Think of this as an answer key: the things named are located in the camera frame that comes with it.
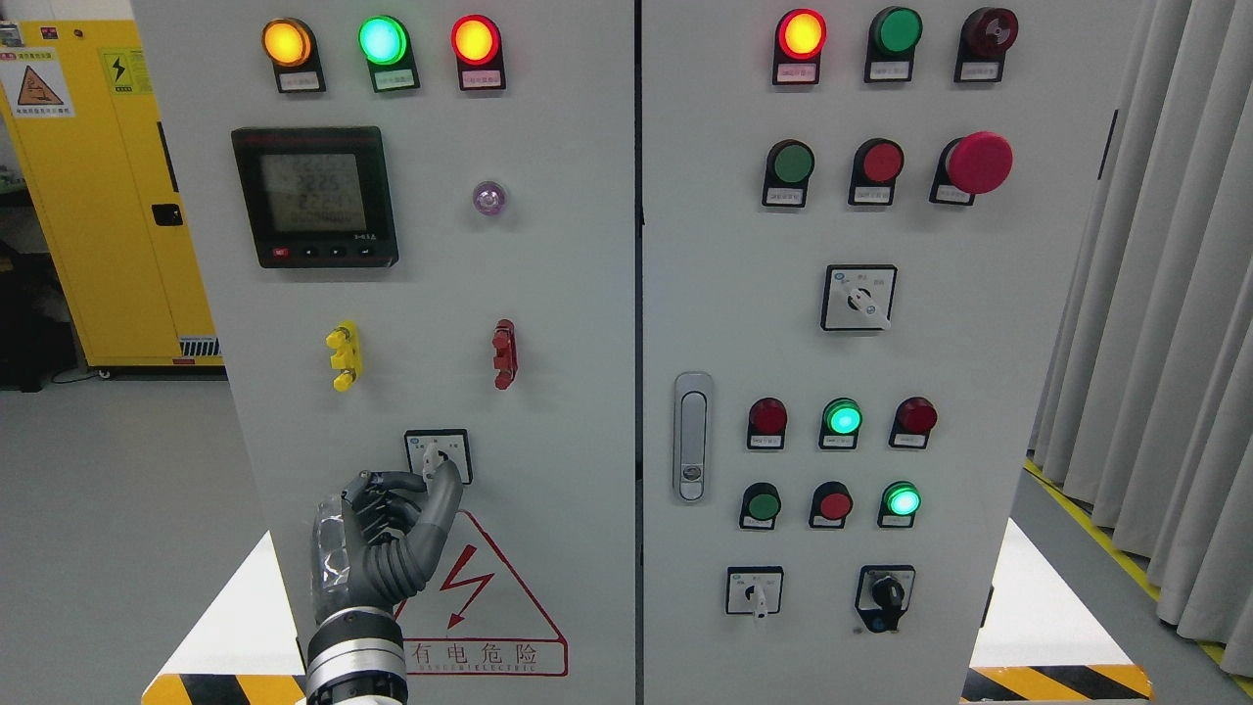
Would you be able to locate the green push button upper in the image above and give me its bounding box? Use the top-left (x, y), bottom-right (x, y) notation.
top-left (761, 139), bottom-right (814, 209)

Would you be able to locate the red push button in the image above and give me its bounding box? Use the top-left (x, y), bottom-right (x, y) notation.
top-left (847, 136), bottom-right (905, 207)
top-left (809, 481), bottom-right (855, 530)

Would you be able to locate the lit green push button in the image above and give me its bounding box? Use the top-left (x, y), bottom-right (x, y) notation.
top-left (876, 481), bottom-right (921, 530)

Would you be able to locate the green indicator light top left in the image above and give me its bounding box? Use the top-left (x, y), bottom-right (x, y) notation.
top-left (357, 15), bottom-right (421, 93)

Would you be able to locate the white rotary selector upper right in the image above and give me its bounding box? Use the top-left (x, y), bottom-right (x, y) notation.
top-left (819, 264), bottom-right (897, 333)

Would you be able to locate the dark green indicator light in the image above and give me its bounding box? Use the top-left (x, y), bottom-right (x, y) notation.
top-left (863, 6), bottom-right (925, 83)

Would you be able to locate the black knob selector switch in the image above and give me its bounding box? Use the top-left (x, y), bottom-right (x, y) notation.
top-left (855, 565), bottom-right (916, 634)

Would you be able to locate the red electric hazard sticker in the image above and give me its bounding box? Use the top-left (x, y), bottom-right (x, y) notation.
top-left (393, 510), bottom-right (569, 677)

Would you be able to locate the red terminal connector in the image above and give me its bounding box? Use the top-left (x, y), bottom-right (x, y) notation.
top-left (491, 318), bottom-right (519, 389)

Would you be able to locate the red indicator light right door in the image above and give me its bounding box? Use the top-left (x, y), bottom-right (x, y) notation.
top-left (771, 8), bottom-right (827, 86)

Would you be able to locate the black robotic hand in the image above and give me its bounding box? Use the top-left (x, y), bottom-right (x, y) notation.
top-left (309, 455), bottom-right (464, 622)

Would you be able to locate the yellow safety storage cabinet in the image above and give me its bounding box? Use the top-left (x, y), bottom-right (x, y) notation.
top-left (3, 20), bottom-right (223, 371)

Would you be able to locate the white platform base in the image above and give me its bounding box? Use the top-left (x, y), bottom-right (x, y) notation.
top-left (142, 523), bottom-right (1154, 704)

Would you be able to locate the lit green indicator middle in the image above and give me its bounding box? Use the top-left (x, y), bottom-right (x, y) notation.
top-left (817, 398), bottom-right (863, 450)

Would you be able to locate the yellow terminal connector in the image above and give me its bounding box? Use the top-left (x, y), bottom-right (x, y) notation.
top-left (325, 321), bottom-right (363, 393)

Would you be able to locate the dark red indicator left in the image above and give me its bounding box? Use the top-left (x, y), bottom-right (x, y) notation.
top-left (746, 398), bottom-right (788, 451)

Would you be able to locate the small clear lamp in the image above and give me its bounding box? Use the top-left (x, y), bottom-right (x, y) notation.
top-left (472, 180), bottom-right (507, 217)

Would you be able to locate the dark red buzzer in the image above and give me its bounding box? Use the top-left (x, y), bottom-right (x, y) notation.
top-left (954, 6), bottom-right (1020, 83)

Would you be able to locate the white rotary selector lower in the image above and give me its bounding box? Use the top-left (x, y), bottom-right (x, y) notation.
top-left (724, 565), bottom-right (786, 619)

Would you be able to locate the green push button lower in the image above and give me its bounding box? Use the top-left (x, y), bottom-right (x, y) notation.
top-left (738, 482), bottom-right (781, 531)

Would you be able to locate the grey curtain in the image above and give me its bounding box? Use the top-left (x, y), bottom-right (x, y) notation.
top-left (1031, 1), bottom-right (1252, 677)

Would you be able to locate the red push button lower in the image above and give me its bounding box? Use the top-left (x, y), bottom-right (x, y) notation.
top-left (809, 481), bottom-right (855, 530)

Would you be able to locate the black digital power meter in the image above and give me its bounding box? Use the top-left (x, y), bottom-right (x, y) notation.
top-left (231, 126), bottom-right (398, 269)

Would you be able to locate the white rotary selector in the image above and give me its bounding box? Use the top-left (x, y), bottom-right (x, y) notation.
top-left (819, 264), bottom-right (897, 333)
top-left (724, 565), bottom-right (786, 619)

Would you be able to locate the yellow indicator light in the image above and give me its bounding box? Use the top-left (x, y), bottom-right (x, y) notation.
top-left (262, 18), bottom-right (326, 94)

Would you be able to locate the silver door handle lock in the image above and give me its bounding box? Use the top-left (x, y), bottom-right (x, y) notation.
top-left (673, 371), bottom-right (715, 503)

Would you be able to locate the red emergency stop button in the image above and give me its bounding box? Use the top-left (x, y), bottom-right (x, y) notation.
top-left (928, 130), bottom-right (1014, 207)

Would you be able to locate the dark red indicator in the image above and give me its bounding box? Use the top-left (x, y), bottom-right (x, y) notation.
top-left (888, 397), bottom-right (938, 450)
top-left (746, 398), bottom-right (788, 451)

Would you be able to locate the red push button upper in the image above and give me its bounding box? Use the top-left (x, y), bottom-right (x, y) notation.
top-left (847, 136), bottom-right (905, 207)

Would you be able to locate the dark red indicator right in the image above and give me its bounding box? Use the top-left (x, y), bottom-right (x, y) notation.
top-left (888, 397), bottom-right (938, 450)

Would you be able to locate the white rotary light switch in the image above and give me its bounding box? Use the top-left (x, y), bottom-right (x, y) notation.
top-left (403, 428), bottom-right (474, 485)

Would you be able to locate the red indicator light top left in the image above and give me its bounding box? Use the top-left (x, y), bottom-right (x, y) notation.
top-left (450, 14), bottom-right (506, 91)

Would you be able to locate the grey electrical control cabinet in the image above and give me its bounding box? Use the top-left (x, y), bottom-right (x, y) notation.
top-left (133, 1), bottom-right (1146, 704)

